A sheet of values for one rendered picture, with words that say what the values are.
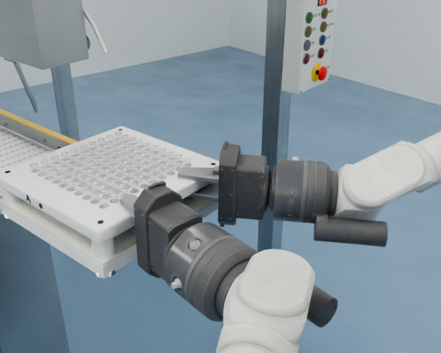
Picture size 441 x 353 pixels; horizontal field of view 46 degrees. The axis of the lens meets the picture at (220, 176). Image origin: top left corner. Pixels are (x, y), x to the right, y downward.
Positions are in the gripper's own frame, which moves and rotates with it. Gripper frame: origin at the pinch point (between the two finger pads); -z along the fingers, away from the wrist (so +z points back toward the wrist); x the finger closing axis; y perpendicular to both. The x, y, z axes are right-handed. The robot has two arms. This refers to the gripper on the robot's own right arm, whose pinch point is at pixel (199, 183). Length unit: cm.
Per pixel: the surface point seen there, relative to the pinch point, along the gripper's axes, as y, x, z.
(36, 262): 27, 41, -44
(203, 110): 295, 105, -49
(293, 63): 75, 3, 13
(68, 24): 27.3, -15.4, -29.0
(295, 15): 76, -9, 12
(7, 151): 30, 13, -48
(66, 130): 135, 56, -83
